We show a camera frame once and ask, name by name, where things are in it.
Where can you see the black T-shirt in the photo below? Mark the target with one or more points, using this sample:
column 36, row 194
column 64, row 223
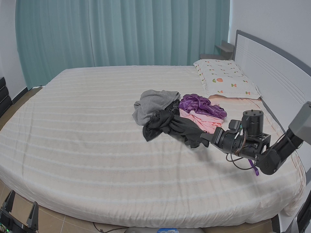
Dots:
column 184, row 130

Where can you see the bed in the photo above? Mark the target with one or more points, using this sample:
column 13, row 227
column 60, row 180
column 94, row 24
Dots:
column 97, row 135

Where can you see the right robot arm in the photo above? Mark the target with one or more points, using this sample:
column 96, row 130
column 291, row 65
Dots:
column 252, row 122

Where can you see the blue-green curtain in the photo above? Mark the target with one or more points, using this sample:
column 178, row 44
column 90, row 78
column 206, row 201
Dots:
column 53, row 33
column 158, row 23

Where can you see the purple garment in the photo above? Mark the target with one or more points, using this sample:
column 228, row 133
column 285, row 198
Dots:
column 201, row 105

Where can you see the grey bedside table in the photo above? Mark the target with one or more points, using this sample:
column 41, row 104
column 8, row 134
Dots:
column 224, row 50

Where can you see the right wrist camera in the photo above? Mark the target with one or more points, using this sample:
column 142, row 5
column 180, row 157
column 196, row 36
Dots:
column 234, row 125

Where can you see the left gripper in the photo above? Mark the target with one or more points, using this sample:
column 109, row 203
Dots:
column 17, row 228

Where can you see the purple ribbon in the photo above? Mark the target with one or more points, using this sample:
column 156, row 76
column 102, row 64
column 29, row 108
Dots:
column 254, row 169

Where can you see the small black garment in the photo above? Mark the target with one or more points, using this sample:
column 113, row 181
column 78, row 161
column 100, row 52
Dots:
column 173, row 107

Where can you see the pink garment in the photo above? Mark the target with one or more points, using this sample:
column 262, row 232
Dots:
column 206, row 125

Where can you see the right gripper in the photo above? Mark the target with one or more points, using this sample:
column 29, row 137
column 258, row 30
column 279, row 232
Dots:
column 224, row 139

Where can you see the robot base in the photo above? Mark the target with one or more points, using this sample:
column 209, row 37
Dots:
column 165, row 230

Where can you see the grey garment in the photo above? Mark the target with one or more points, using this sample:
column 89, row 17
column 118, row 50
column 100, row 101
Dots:
column 153, row 101

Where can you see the white printed pillow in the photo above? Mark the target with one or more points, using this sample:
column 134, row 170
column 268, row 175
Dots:
column 226, row 78

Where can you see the black chest of drawers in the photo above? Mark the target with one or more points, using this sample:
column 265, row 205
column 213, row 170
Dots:
column 4, row 96

